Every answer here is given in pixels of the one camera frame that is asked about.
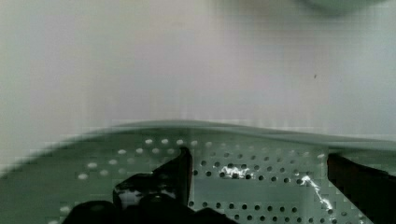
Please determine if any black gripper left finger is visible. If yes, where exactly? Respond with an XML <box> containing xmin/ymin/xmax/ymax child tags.
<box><xmin>112</xmin><ymin>147</ymin><xmax>192</xmax><ymax>209</ymax></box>

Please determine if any green plastic strainer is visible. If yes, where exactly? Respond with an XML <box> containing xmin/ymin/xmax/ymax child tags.
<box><xmin>1</xmin><ymin>121</ymin><xmax>395</xmax><ymax>224</ymax></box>

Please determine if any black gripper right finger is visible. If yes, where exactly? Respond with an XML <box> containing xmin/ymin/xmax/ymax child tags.
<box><xmin>327</xmin><ymin>154</ymin><xmax>396</xmax><ymax>224</ymax></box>

